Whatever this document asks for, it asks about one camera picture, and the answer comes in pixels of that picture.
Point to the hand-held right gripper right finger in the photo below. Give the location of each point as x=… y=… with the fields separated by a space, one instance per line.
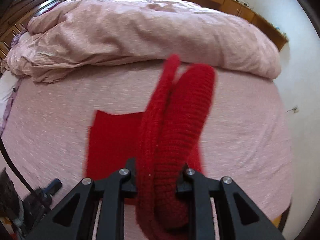
x=183 y=182

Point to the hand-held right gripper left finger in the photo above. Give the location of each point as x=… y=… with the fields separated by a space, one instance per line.
x=131 y=180

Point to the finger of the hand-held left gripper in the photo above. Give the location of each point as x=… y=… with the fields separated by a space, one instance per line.
x=53 y=186

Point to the red knitted cardigan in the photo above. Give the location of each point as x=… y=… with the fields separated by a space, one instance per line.
x=175 y=135

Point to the lavender pillow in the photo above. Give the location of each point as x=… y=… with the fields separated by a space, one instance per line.
x=5 y=92

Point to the pink floral duvet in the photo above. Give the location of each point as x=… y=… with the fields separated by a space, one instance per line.
x=150 y=35

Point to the purple ruffled pillow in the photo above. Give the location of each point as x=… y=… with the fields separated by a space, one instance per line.
x=17 y=38

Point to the dark wooden headboard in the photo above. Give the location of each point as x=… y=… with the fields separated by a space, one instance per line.
x=30 y=7

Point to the wall socket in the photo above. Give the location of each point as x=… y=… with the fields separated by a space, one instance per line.
x=292 y=109

